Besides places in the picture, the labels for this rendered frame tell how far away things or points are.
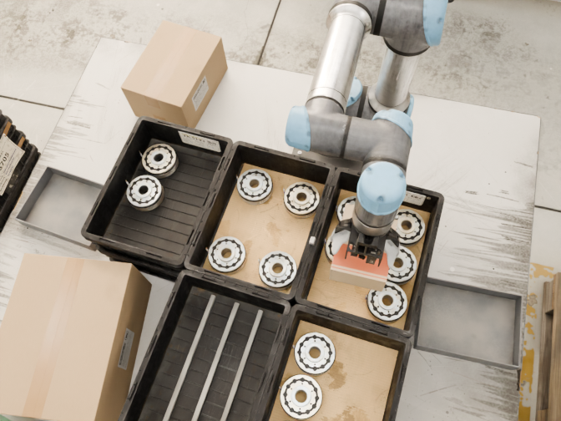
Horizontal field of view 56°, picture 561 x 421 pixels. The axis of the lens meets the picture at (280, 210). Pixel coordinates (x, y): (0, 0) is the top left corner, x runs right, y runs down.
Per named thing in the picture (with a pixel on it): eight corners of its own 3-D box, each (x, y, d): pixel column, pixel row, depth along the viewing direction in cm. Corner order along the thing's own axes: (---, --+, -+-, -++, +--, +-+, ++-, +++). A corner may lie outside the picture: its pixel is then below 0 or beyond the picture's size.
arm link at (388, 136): (356, 98, 91) (343, 152, 87) (420, 111, 90) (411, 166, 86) (351, 123, 99) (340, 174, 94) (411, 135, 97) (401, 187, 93)
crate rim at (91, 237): (142, 119, 157) (139, 114, 154) (235, 143, 152) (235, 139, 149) (81, 238, 142) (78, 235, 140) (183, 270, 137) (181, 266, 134)
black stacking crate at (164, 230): (151, 136, 165) (140, 115, 155) (239, 159, 160) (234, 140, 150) (95, 250, 150) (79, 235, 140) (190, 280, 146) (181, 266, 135)
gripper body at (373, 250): (342, 259, 107) (346, 238, 96) (351, 221, 110) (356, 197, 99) (380, 268, 106) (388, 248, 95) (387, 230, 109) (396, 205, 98)
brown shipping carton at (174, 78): (191, 134, 178) (181, 107, 163) (134, 115, 182) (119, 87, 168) (228, 68, 189) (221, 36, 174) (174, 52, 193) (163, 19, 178)
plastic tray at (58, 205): (125, 196, 169) (120, 190, 165) (95, 251, 162) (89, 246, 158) (53, 172, 174) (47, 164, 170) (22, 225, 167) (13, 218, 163)
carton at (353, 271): (343, 216, 125) (346, 203, 118) (394, 227, 123) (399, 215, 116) (329, 279, 119) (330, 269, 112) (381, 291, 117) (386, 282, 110)
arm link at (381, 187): (412, 160, 84) (405, 207, 81) (401, 190, 94) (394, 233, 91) (364, 151, 85) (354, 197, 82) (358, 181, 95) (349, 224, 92)
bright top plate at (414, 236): (394, 204, 147) (395, 203, 146) (429, 217, 145) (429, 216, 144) (381, 235, 143) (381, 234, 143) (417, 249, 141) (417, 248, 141)
